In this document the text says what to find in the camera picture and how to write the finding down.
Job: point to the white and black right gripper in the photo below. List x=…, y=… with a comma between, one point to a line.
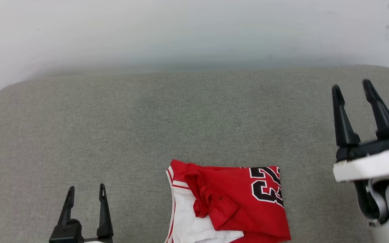
x=373, y=162

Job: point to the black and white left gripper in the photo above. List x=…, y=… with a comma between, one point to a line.
x=68, y=235

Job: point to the red basketball jersey number 23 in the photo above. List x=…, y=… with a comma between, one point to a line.
x=235, y=202

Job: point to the grey fabric sofa cushion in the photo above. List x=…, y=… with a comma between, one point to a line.
x=147, y=128

